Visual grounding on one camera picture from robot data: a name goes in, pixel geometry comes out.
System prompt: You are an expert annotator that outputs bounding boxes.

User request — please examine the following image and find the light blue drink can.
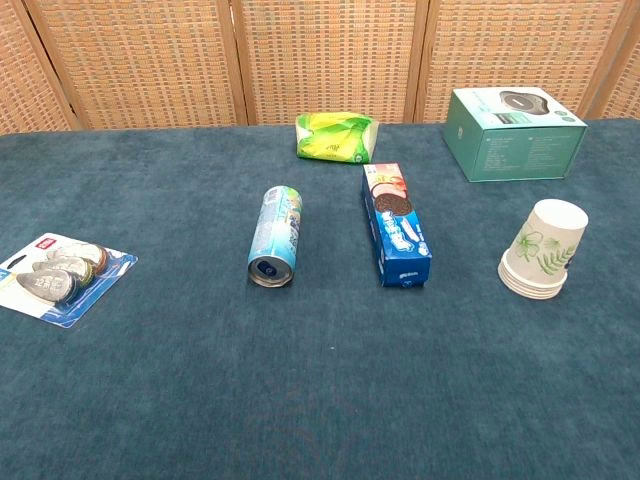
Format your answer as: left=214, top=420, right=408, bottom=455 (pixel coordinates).
left=247, top=185, right=304, bottom=289

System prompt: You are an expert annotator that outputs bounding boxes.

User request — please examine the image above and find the blue cookie box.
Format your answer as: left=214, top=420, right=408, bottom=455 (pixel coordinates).
left=361, top=161, right=434, bottom=289

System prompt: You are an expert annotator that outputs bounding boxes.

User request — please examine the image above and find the paper cup with flower print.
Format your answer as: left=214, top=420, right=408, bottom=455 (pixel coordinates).
left=501, top=198, right=590, bottom=286

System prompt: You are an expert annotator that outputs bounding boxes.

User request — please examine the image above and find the woven wicker screen panel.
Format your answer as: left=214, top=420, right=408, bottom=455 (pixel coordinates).
left=592, top=14, right=640, bottom=121
left=22, top=0, right=249, bottom=131
left=229, top=0, right=431, bottom=126
left=0, top=0, right=81, bottom=135
left=412, top=0, right=640, bottom=124

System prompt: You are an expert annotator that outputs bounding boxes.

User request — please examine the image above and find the green yellow tissue pack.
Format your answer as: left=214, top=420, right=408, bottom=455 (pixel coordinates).
left=295, top=112, right=380, bottom=165

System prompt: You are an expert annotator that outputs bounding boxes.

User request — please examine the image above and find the green cardboard product box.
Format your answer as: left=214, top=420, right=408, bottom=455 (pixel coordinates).
left=442, top=86, right=589, bottom=184

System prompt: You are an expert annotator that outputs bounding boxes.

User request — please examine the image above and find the blister pack of tape rolls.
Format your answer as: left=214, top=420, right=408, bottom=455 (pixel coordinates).
left=0, top=232, right=139, bottom=330

